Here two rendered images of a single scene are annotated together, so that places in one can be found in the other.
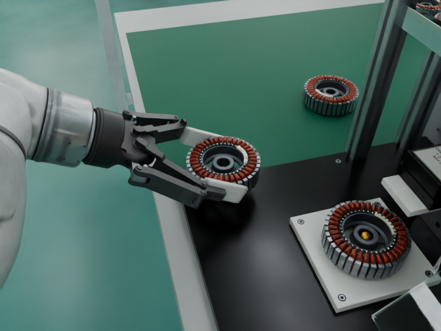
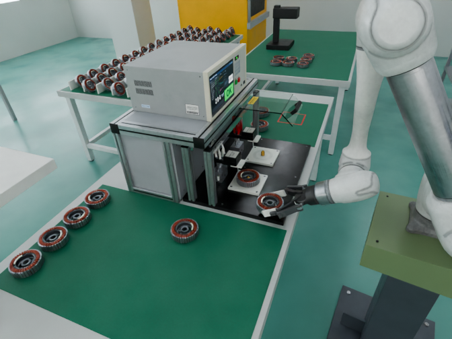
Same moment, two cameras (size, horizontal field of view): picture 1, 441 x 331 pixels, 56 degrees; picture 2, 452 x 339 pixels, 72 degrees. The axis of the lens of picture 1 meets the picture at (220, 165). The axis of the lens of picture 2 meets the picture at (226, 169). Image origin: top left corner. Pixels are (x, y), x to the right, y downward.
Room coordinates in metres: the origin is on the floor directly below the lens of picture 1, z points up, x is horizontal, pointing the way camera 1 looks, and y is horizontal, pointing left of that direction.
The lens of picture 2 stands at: (1.32, 0.48, 1.69)
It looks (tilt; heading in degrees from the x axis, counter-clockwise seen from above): 35 degrees down; 220
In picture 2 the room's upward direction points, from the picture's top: 3 degrees counter-clockwise
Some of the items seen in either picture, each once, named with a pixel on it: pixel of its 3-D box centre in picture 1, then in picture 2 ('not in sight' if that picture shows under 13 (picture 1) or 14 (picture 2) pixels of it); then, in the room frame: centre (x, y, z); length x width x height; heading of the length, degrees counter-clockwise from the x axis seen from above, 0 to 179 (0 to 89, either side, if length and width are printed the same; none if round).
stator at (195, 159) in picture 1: (223, 165); (270, 204); (0.46, 0.00, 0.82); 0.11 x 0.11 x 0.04
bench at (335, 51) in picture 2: not in sight; (300, 81); (-2.01, -1.06, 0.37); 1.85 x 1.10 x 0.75; 16
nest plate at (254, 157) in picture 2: not in sight; (262, 155); (0.11, -0.26, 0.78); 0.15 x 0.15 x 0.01; 16
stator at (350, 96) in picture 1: (330, 94); (184, 230); (0.74, -0.23, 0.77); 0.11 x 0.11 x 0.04
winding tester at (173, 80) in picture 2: not in sight; (190, 76); (0.30, -0.54, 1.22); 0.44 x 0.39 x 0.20; 16
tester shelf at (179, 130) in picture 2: not in sight; (192, 102); (0.31, -0.54, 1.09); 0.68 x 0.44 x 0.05; 16
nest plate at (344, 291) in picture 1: (360, 248); (248, 181); (0.34, -0.20, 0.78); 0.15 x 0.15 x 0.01; 16
